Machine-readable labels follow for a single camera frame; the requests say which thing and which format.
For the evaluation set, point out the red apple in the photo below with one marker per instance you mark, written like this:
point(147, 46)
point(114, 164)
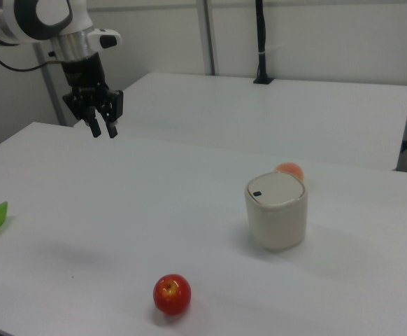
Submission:
point(172, 294)

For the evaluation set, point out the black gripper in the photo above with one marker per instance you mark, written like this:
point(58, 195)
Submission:
point(84, 80)

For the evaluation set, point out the black camera pole with base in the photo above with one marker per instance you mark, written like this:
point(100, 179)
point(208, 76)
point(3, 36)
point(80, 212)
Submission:
point(261, 42)

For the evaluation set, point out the slim grey metal frame post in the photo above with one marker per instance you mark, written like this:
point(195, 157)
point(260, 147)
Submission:
point(53, 98)

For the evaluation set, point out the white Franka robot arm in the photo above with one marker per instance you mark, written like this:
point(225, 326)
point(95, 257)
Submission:
point(14, 19)

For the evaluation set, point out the orange peach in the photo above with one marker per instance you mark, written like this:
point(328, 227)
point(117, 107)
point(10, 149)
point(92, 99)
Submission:
point(290, 168)

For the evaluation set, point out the beige garbage bin lid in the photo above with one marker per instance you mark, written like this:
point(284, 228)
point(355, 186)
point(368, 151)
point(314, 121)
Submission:
point(277, 189)

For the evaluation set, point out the beige garbage bin body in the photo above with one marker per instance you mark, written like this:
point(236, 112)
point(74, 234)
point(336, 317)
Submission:
point(277, 227)

